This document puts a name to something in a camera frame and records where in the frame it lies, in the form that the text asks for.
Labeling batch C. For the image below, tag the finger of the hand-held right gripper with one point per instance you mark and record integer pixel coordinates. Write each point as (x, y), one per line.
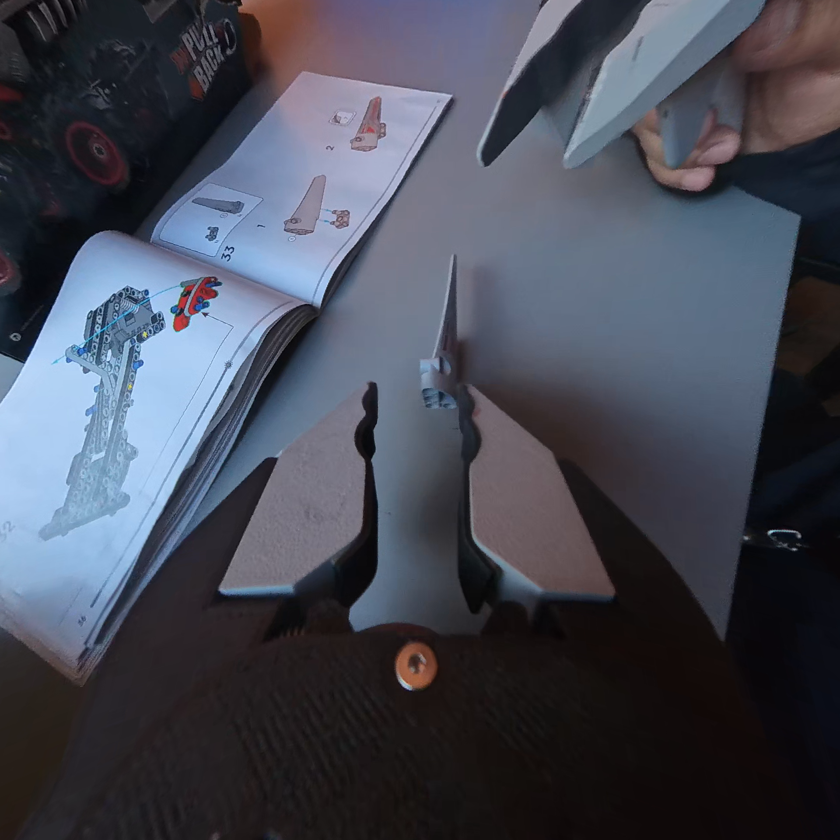
(558, 59)
(656, 59)

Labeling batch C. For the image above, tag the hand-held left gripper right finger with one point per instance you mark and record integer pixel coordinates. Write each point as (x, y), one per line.
(531, 518)

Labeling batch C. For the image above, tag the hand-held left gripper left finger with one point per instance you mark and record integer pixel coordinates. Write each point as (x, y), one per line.
(302, 505)

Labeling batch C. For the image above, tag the grey pointed lego piece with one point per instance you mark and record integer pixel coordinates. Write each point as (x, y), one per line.
(448, 321)

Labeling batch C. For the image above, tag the open lego instruction booklet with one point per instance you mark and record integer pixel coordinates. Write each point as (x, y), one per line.
(98, 420)

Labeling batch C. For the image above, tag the black lego set box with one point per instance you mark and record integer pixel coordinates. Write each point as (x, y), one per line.
(98, 98)

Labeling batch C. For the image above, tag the person's right hand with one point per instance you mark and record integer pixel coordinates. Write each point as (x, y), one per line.
(800, 65)

